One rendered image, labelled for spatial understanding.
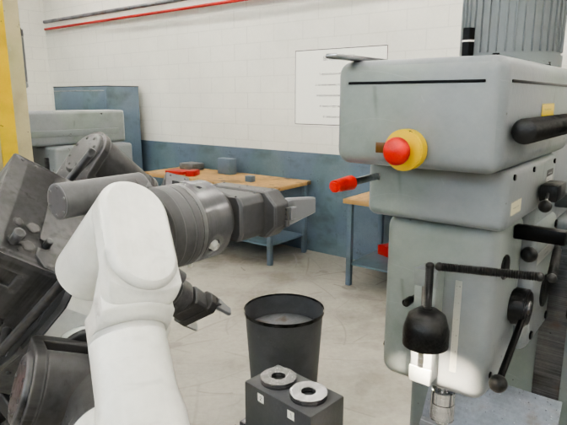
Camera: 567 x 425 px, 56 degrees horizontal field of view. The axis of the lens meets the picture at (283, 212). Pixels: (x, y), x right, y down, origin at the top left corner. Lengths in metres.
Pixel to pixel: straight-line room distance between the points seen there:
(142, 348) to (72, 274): 0.12
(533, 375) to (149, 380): 1.18
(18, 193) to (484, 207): 0.68
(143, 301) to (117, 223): 0.07
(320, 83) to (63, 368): 5.71
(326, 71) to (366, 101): 5.34
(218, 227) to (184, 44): 7.21
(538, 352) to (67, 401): 1.11
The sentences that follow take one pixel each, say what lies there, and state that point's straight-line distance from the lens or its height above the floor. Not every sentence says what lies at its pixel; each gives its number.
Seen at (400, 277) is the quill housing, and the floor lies 1.51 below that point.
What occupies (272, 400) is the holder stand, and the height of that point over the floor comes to 1.13.
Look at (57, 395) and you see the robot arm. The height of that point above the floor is 1.51.
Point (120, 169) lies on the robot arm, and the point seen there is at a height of 1.71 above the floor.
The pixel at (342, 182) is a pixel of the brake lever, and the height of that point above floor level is 1.71.
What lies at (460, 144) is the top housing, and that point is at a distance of 0.77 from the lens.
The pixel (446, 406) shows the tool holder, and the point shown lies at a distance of 1.14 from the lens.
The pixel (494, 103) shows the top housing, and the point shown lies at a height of 1.83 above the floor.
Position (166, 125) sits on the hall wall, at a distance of 8.05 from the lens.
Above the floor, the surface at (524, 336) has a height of 1.37.
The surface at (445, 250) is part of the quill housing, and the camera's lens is 0.95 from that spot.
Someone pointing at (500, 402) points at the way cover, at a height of 1.08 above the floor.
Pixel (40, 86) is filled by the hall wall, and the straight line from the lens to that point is 10.57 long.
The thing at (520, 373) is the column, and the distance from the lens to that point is 1.50.
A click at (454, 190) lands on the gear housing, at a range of 0.88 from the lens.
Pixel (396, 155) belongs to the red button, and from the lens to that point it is 0.76.
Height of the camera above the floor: 1.83
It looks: 12 degrees down
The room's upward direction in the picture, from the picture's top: straight up
